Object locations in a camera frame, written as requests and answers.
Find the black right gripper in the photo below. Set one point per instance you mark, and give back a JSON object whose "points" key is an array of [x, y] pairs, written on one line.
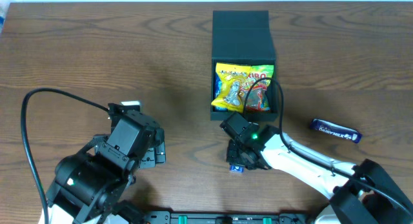
{"points": [[241, 156]]}

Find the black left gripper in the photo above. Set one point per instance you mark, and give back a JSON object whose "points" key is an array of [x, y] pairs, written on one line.
{"points": [[155, 156]]}

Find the blue eclipse mints tin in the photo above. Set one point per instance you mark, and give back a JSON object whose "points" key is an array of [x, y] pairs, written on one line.
{"points": [[236, 169]]}

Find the haribo gummy bag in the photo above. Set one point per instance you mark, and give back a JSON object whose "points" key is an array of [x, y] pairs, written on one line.
{"points": [[257, 100]]}

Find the yellow snack bag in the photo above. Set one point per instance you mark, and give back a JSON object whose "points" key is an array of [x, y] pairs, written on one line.
{"points": [[232, 77]]}

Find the purple dairy milk chocolate bar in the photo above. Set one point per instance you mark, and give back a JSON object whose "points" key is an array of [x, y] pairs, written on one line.
{"points": [[336, 130]]}

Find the blue oreo pack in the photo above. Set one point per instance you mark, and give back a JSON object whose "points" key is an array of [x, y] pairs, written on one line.
{"points": [[217, 90]]}

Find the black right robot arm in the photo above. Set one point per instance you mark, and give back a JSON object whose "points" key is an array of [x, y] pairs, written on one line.
{"points": [[363, 193]]}

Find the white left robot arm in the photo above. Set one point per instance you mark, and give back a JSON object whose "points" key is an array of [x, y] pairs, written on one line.
{"points": [[88, 184]]}

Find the black gift box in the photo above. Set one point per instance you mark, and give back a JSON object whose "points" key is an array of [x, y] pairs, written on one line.
{"points": [[243, 38]]}

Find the black mounting rail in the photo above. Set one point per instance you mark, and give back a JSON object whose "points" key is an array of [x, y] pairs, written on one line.
{"points": [[131, 214]]}

